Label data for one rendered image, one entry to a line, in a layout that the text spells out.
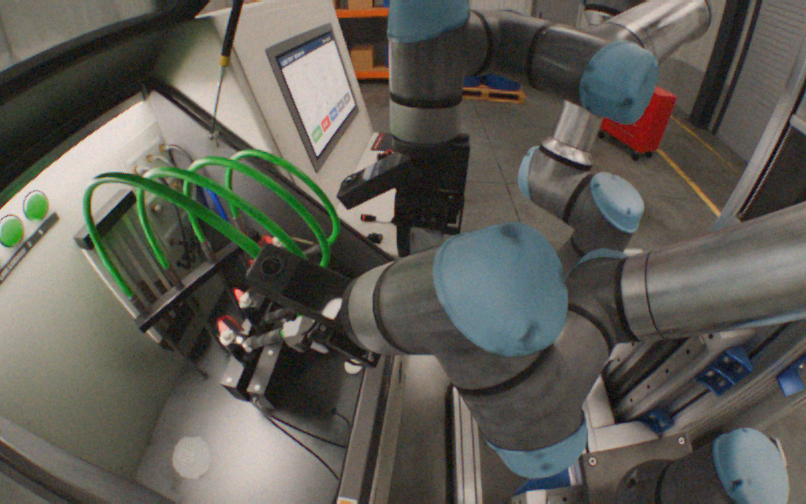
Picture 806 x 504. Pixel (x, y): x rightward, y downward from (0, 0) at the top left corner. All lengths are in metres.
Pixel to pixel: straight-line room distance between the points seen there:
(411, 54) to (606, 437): 0.70
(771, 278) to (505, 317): 0.18
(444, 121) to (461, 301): 0.21
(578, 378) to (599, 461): 0.36
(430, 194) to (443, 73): 0.14
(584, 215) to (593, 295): 0.38
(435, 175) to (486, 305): 0.25
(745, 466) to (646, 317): 0.24
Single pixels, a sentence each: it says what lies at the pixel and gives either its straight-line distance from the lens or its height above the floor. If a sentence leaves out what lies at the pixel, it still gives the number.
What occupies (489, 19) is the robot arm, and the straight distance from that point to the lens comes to 0.38.
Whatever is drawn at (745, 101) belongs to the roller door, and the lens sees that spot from 7.47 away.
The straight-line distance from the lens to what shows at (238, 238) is 0.37.
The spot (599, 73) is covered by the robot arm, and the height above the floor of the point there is 1.51.
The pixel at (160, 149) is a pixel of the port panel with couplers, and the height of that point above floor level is 1.30.
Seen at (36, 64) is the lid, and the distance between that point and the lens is 0.54.
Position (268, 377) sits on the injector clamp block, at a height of 0.98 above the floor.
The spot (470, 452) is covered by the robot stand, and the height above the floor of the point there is 0.23.
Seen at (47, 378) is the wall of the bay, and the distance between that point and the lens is 0.73.
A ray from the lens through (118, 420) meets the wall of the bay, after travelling 0.87.
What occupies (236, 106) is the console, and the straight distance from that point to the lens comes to 0.74.
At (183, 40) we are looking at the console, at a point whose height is 1.51.
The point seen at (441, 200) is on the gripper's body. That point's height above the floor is 1.34.
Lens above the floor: 1.56
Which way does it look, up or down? 44 degrees down
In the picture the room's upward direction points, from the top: straight up
